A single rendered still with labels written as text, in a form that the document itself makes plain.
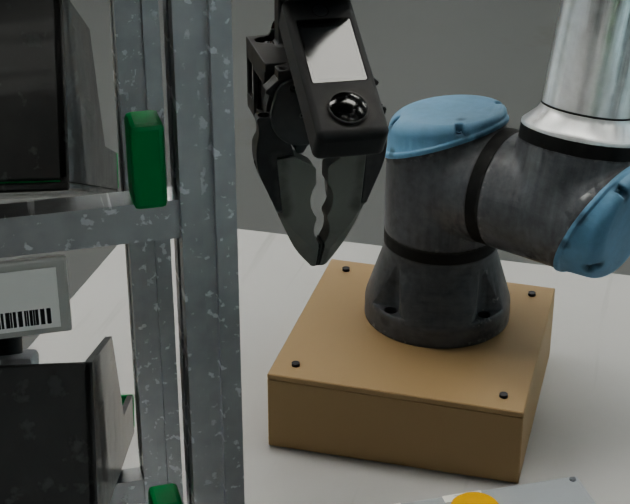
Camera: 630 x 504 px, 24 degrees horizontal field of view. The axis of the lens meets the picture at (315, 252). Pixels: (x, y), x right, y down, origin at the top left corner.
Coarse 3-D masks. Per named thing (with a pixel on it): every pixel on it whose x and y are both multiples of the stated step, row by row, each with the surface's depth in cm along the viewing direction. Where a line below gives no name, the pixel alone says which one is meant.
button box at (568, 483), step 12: (552, 480) 123; (564, 480) 123; (576, 480) 123; (480, 492) 121; (492, 492) 121; (504, 492) 121; (516, 492) 121; (528, 492) 121; (540, 492) 121; (552, 492) 121; (564, 492) 121; (576, 492) 121
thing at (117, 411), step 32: (96, 352) 65; (0, 384) 61; (32, 384) 61; (64, 384) 61; (96, 384) 63; (0, 416) 61; (32, 416) 61; (64, 416) 61; (96, 416) 62; (128, 416) 84; (0, 448) 61; (32, 448) 61; (64, 448) 61; (96, 448) 61; (128, 448) 83; (0, 480) 61; (32, 480) 61; (64, 480) 61; (96, 480) 61
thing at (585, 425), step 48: (240, 240) 186; (288, 240) 186; (96, 288) 175; (240, 288) 175; (288, 288) 175; (576, 288) 175; (624, 288) 175; (48, 336) 164; (96, 336) 164; (240, 336) 164; (576, 336) 164; (624, 336) 164; (576, 384) 155; (624, 384) 155; (576, 432) 147; (624, 432) 147; (288, 480) 140; (336, 480) 140; (384, 480) 140; (432, 480) 140; (480, 480) 140; (528, 480) 140; (624, 480) 140
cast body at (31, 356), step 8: (0, 344) 75; (8, 344) 75; (16, 344) 75; (0, 352) 75; (8, 352) 75; (16, 352) 75; (24, 352) 76; (32, 352) 76; (0, 360) 74; (8, 360) 74; (16, 360) 74; (24, 360) 74; (32, 360) 74
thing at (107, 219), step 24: (120, 192) 52; (168, 192) 52; (0, 216) 50; (24, 216) 50; (48, 216) 50; (72, 216) 51; (96, 216) 51; (120, 216) 51; (144, 216) 51; (168, 216) 52; (0, 240) 50; (24, 240) 51; (48, 240) 51; (72, 240) 51; (96, 240) 51; (120, 240) 52; (144, 240) 52; (120, 480) 77
